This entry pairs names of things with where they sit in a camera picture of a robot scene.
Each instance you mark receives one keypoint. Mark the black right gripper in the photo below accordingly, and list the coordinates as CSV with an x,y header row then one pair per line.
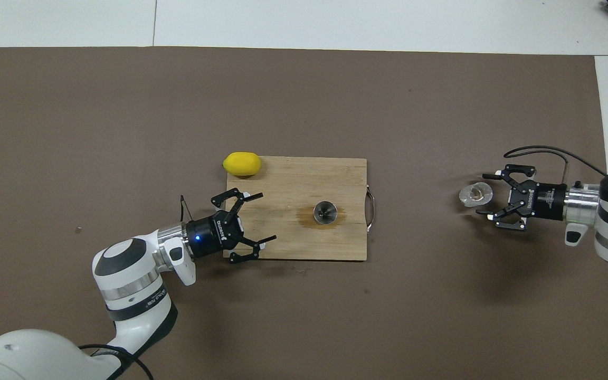
x,y
544,201

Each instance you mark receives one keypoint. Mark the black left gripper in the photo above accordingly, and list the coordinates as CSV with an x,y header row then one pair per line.
x,y
211,235

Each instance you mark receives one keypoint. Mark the small clear glass cup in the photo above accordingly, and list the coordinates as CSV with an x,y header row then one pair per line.
x,y
476,194

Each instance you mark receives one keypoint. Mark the steel double jigger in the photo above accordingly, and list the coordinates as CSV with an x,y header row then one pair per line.
x,y
325,212

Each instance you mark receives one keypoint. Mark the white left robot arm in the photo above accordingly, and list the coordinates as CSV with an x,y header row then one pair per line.
x,y
130,279

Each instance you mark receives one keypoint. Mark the wooden cutting board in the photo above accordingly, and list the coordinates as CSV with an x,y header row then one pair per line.
x,y
283,179

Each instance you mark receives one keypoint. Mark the yellow lemon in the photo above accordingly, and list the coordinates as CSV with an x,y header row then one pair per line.
x,y
241,164

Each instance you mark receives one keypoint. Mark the brown table mat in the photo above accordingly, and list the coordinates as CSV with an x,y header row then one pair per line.
x,y
124,132

